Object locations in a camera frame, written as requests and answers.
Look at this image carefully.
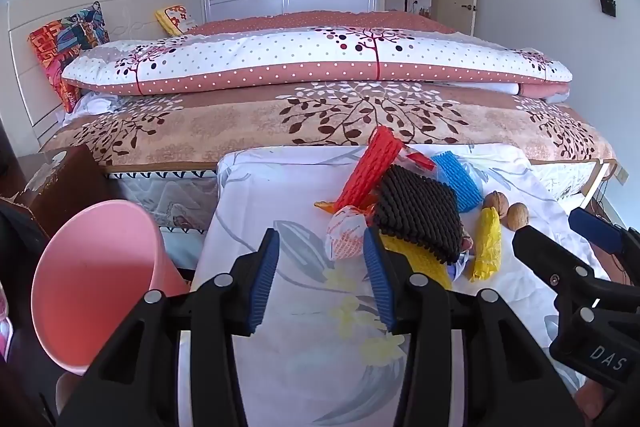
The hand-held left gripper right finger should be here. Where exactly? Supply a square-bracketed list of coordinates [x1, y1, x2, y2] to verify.
[362, 227, 586, 427]

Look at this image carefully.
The clear plastic wrapper red label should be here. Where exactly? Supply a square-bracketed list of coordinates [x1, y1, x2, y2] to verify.
[397, 144, 437, 180]

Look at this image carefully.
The blue foam fruit net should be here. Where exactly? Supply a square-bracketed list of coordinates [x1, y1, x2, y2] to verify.
[431, 150, 483, 212]

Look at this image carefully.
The pink plastic bucket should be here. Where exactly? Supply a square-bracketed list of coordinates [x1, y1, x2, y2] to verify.
[31, 200, 188, 375]

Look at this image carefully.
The bed with leaf blanket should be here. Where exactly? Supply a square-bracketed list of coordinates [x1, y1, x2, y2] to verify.
[40, 79, 616, 172]

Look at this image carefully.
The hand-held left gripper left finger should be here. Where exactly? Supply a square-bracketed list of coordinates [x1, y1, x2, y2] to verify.
[57, 227, 281, 427]

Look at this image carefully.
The brown wooden nightstand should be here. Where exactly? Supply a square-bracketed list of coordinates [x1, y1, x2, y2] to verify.
[0, 146, 118, 238]

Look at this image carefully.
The cream wooden bed headboard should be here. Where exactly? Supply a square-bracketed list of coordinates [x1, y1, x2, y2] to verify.
[7, 0, 188, 142]

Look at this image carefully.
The white quilted mattress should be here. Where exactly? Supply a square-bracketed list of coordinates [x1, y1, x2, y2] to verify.
[107, 167, 221, 233]

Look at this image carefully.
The walnut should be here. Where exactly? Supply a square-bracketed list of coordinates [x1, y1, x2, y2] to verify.
[507, 202, 530, 231]
[481, 190, 509, 218]

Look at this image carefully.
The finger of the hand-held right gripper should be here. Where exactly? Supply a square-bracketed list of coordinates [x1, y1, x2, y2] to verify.
[568, 207, 640, 268]
[511, 226, 597, 309]

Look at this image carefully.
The small yellow foam fruit net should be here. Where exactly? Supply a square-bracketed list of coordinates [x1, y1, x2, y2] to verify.
[470, 207, 502, 283]

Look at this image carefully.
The large yellow foam fruit net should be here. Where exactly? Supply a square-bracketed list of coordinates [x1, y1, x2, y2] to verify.
[382, 234, 453, 290]

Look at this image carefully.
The white orange-printed wrapper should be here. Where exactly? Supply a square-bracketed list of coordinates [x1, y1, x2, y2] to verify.
[325, 204, 368, 260]

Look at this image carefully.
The white polka dot quilt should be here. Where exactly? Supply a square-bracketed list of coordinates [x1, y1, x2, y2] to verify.
[61, 27, 573, 96]

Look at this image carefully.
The yellow floral pillow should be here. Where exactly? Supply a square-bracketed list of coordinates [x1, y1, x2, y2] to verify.
[155, 4, 197, 36]

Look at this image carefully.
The red white blue wrapper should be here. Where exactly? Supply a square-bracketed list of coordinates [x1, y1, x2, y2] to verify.
[447, 234, 473, 283]

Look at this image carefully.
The red foam fruit net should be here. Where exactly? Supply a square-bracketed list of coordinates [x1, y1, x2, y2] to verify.
[336, 126, 405, 212]

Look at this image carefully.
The black foam fruit net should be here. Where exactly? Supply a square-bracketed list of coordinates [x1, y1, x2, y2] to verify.
[372, 164, 463, 265]

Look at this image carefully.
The colourful printed pillow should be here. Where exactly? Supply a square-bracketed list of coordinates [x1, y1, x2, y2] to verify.
[28, 1, 111, 112]

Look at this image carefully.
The white garment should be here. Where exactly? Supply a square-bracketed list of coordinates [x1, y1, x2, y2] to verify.
[75, 92, 121, 115]

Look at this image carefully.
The person's right hand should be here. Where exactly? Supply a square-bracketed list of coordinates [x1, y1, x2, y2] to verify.
[574, 381, 609, 426]

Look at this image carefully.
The salmon dotted bedsheet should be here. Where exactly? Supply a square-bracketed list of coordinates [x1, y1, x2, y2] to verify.
[187, 10, 458, 36]

